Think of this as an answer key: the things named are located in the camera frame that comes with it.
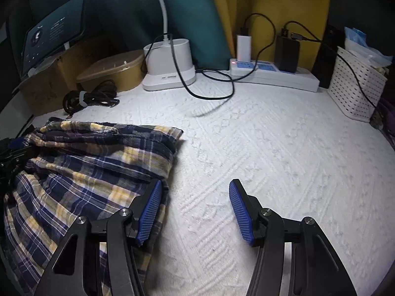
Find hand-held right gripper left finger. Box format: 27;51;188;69
33;179;163;296

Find white desk lamp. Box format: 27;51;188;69
142;0;197;92

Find brown cardboard box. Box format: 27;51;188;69
19;41;130;114

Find black charger cable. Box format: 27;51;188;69
282;21;377;109

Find yellow curtain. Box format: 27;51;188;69
204;0;332;68

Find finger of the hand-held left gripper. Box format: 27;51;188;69
0;136;39;175

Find brown lidded food container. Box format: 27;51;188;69
76;51;146;92

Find purple cloth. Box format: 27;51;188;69
370;97;395;145

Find coiled black cable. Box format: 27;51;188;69
62;79;120;118

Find dark window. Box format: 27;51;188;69
312;0;395;88

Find black charger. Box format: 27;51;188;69
275;29;301;73

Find blue white plastic bags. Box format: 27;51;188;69
342;26;392;68

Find black lamp cable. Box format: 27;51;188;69
144;33;235;101

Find white textured tablecloth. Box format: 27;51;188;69
0;71;395;296

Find teal curtain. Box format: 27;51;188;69
86;0;232;68

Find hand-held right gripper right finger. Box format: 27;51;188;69
228;179;358;296

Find white power strip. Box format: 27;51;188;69
230;58;320;92

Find black tablet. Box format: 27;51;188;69
20;0;87;79

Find blue yellow plaid pants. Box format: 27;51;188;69
3;117;185;296

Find white perforated basket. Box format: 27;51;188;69
327;46;388;122

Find white charger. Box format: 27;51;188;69
236;26;252;63

